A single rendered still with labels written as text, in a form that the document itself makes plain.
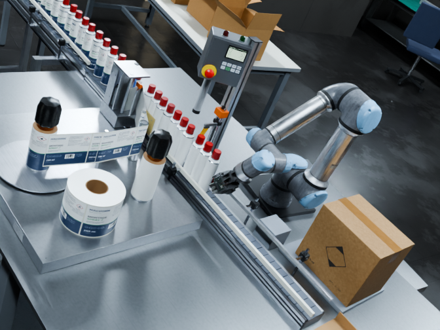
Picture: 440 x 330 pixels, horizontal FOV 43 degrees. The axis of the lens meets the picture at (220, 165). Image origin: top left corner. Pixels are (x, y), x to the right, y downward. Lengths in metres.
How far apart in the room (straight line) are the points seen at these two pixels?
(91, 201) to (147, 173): 0.30
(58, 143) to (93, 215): 0.35
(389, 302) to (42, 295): 1.37
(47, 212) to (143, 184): 0.37
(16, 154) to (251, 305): 1.04
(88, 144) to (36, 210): 0.32
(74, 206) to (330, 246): 0.97
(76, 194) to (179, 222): 0.45
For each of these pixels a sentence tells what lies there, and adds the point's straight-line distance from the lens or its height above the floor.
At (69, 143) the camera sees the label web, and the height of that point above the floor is 1.02.
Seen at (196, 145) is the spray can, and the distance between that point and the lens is 2.30.
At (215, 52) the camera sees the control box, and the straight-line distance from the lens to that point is 2.23.
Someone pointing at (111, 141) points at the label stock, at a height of 1.02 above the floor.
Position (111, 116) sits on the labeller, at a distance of 2.55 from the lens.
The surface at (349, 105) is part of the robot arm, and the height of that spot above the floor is 1.44.
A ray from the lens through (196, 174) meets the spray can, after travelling 2.33.
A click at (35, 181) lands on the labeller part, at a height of 0.89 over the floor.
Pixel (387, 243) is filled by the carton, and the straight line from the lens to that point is 2.18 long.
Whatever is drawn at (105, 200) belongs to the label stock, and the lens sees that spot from 1.90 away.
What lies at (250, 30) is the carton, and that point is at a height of 1.02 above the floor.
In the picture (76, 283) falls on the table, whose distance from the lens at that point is 1.89.
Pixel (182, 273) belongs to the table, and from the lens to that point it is 2.04.
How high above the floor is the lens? 2.23
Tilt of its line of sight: 32 degrees down
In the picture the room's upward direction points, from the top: 24 degrees clockwise
